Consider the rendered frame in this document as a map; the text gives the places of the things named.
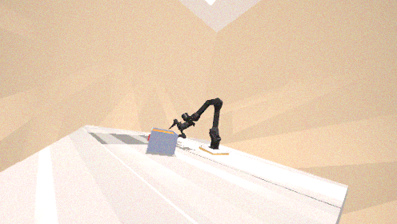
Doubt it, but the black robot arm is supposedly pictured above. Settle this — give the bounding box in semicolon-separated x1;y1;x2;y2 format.
181;98;223;150

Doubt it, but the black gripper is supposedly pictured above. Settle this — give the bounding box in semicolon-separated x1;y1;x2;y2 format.
169;119;188;139

